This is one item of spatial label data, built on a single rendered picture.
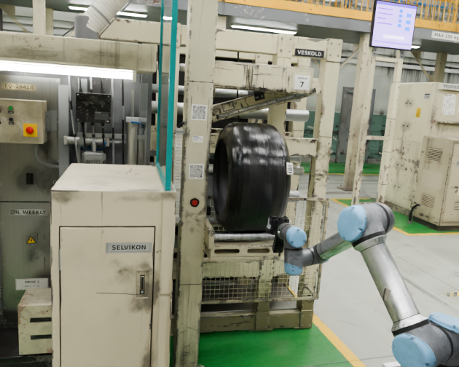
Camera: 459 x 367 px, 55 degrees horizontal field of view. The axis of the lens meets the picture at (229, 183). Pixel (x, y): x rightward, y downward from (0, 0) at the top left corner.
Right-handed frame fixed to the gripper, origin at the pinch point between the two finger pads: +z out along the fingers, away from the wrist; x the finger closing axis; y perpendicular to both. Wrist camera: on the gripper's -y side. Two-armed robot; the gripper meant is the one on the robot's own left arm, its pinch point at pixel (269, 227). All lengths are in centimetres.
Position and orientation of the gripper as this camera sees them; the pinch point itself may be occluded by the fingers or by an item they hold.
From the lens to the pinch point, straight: 209.3
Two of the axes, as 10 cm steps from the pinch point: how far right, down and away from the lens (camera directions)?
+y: 0.4, -10.0, -0.7
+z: -2.2, -0.8, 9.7
